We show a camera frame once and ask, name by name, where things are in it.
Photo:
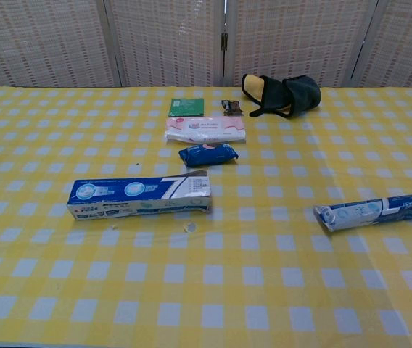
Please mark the blue white toothpaste tube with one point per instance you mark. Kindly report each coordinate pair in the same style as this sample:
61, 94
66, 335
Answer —
365, 214

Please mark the pink white wet wipes pack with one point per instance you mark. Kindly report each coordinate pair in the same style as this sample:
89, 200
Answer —
206, 129

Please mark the blue white toothpaste box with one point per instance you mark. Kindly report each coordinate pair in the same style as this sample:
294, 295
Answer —
133, 195

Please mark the brass screen hinge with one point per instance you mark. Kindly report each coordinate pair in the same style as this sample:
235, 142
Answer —
224, 41

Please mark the green sachet packet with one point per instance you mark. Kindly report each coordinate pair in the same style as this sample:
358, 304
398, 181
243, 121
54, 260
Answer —
187, 107

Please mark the beige woven folding screen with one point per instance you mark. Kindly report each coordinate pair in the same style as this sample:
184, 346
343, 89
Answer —
46, 40

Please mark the brown candy wrapper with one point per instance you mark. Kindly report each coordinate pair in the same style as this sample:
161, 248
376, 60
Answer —
232, 108

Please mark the yellow white checkered tablecloth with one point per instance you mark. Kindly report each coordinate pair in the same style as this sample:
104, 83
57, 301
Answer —
206, 282

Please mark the blue wet wipes pack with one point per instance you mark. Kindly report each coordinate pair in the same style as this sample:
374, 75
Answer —
207, 156

